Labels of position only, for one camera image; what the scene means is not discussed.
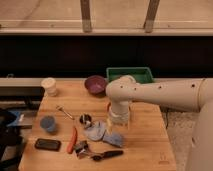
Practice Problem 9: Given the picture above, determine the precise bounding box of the small dark metal cup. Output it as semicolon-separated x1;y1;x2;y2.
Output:
79;114;92;128

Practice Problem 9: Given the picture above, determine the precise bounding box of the orange bowl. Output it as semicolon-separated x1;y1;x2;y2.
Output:
107;102;111;111

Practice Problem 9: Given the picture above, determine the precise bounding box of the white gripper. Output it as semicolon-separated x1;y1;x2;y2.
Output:
106;101;131;134

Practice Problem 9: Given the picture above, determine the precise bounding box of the black smartphone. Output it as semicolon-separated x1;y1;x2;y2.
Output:
35;138;61;151

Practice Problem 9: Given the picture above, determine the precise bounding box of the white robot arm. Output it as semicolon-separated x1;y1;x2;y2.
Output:
106;75;213;171

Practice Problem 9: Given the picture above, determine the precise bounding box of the blue plastic cup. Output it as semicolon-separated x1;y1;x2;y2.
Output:
40;116;56;133

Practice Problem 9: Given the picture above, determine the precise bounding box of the blue object on floor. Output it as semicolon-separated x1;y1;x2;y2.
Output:
7;110;34;128

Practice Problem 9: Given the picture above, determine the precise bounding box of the green plastic tray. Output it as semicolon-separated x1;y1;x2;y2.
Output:
106;67;154;84

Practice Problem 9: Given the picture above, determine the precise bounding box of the white paper cup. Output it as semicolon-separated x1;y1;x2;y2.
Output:
41;77;57;96

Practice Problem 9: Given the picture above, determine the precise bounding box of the purple bowl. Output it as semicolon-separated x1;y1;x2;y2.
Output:
84;75;107;94

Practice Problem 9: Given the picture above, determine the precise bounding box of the black handled utensil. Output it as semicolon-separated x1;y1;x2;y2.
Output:
90;150;124;161

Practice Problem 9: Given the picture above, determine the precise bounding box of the orange carrot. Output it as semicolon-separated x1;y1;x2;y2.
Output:
67;126;78;154

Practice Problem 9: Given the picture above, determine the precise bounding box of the light blue cloth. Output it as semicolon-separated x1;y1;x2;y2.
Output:
84;121;106;141

